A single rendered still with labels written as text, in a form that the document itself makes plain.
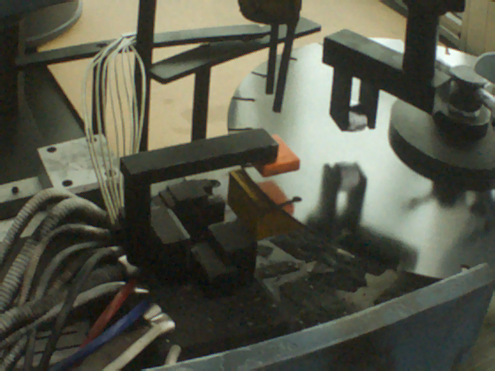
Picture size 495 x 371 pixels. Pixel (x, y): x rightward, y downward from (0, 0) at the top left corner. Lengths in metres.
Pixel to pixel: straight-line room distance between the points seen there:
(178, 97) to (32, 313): 0.58
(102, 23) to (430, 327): 0.92
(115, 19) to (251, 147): 0.76
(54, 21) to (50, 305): 0.72
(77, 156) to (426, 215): 0.28
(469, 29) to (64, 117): 0.61
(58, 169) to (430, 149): 0.27
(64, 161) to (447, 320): 0.36
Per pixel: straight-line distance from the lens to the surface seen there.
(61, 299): 0.52
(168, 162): 0.51
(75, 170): 0.67
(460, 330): 0.44
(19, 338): 0.51
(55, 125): 1.01
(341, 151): 0.59
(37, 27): 1.18
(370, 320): 0.39
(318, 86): 0.66
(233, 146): 0.52
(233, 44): 0.78
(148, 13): 0.73
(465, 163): 0.59
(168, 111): 1.01
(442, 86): 0.53
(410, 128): 0.61
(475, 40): 1.27
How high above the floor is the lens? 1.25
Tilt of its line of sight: 34 degrees down
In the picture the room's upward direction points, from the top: 5 degrees clockwise
